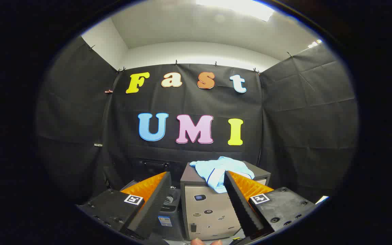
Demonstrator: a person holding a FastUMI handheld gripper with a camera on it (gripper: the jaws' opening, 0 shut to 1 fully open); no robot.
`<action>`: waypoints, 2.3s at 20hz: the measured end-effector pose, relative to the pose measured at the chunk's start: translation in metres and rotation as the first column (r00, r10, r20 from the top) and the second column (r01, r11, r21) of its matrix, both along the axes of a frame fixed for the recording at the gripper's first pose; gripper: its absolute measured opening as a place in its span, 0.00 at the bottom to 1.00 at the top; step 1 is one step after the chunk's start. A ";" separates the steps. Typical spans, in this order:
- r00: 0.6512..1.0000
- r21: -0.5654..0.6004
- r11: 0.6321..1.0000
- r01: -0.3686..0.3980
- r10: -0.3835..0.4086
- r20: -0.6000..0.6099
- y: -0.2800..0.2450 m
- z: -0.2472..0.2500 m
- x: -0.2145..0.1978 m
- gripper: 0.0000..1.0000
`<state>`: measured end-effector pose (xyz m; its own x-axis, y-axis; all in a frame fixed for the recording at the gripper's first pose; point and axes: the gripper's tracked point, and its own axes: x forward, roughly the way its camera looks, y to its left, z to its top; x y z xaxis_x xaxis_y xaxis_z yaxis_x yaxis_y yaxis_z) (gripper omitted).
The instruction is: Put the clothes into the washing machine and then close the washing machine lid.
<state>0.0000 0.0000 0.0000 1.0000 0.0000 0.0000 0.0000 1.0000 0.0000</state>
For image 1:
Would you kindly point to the black backdrop cloth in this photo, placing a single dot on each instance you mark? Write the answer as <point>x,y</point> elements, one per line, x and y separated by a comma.
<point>189,102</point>

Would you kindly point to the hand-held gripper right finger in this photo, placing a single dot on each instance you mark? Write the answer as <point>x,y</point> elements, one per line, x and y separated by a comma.
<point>238,204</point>

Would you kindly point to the light blue button shirt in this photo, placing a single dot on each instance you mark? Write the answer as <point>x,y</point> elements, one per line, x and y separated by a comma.
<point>216,170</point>

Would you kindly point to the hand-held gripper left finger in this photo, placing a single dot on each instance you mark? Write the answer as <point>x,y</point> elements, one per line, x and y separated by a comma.
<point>155,204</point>

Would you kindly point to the grey beige cabinet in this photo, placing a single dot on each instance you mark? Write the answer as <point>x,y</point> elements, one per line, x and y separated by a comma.
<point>196,207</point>

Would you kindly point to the black washing machine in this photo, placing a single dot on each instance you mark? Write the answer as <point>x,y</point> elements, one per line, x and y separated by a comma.
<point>175,224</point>

